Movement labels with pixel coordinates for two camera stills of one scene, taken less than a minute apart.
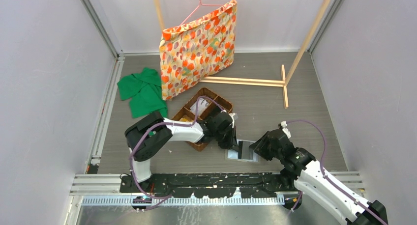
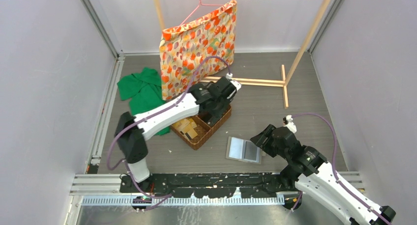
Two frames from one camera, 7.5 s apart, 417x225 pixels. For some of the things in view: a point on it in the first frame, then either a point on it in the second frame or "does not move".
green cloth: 144,90 does not move
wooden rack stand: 284,82 does not move
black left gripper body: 221,136 to 223,104
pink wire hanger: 199,4 does not move
